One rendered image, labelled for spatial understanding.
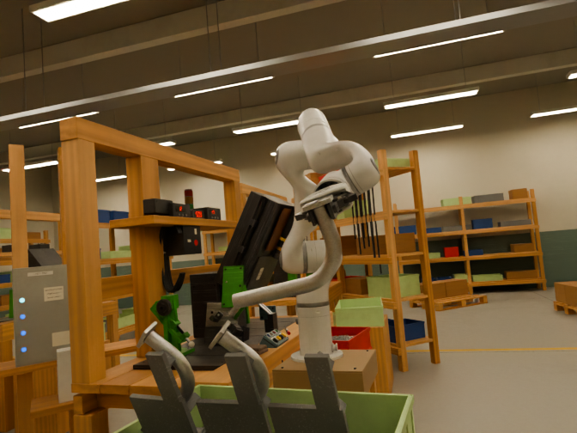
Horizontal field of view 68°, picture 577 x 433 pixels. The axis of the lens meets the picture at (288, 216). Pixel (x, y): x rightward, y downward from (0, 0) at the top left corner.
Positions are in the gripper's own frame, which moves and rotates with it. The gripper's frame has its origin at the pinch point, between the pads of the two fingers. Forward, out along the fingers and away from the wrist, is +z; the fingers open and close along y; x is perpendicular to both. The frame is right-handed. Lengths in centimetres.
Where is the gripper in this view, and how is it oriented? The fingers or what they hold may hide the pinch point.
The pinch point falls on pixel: (322, 212)
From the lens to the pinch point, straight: 80.7
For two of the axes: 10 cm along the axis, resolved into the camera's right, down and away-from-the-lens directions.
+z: -2.0, 2.2, -9.6
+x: 3.7, 9.2, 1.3
